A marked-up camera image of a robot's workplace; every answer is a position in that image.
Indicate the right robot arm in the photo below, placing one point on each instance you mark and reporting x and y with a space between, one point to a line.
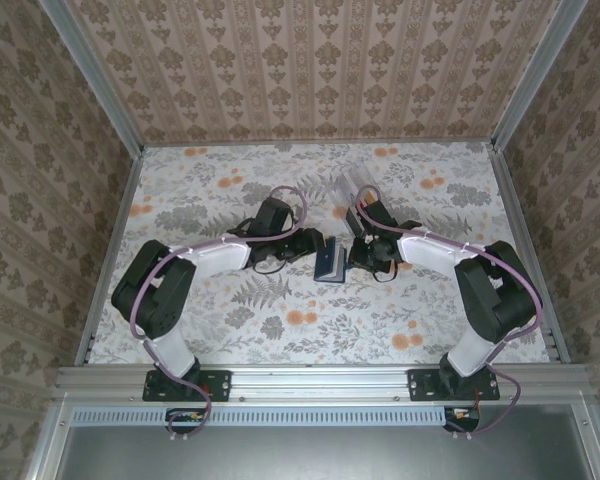
490 295

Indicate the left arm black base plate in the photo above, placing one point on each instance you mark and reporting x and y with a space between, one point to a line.
215 385

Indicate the navy blue card holder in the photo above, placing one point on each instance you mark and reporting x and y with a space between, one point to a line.
330 262

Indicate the aluminium cross rail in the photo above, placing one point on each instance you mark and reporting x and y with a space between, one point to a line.
320 382

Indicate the aluminium side rail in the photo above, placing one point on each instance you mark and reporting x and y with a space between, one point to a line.
517 225
109 255

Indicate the gold card stack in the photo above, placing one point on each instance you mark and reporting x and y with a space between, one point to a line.
372 199

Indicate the clear acrylic card organizer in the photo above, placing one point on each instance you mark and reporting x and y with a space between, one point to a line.
347 182

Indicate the grey metal panel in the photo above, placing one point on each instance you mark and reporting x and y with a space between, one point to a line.
320 455

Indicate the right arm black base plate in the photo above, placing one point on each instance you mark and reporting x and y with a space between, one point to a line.
422 385

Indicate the aluminium corner post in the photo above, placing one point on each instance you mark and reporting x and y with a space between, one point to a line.
532 75
94 75

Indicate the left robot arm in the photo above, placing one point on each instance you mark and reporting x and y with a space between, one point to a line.
150 295

